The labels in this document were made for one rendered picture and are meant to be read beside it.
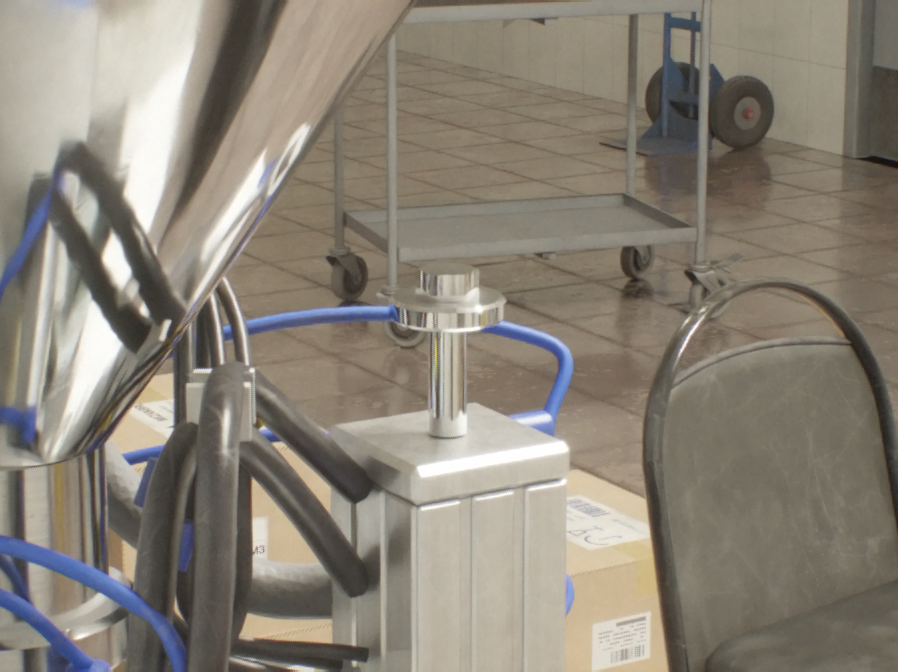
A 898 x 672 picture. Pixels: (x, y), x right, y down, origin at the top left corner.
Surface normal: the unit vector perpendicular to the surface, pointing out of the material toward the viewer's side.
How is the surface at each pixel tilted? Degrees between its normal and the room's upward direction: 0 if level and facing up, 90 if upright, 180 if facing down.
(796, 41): 90
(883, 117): 90
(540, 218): 0
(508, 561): 90
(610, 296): 0
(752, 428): 77
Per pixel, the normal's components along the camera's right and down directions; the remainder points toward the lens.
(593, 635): 0.53, 0.21
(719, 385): 0.69, -0.04
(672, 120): -0.86, 0.13
